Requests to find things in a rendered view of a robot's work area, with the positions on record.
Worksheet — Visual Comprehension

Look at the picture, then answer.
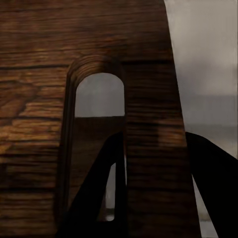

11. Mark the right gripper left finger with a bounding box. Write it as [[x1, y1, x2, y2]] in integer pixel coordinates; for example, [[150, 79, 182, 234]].
[[54, 132, 129, 238]]

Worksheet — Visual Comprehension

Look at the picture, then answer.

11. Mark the cutting board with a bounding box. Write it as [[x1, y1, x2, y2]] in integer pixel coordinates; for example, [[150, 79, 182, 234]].
[[0, 0, 202, 238]]

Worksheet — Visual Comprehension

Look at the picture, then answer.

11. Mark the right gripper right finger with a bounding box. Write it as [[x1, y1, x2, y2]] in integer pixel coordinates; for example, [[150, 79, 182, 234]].
[[185, 132, 238, 238]]

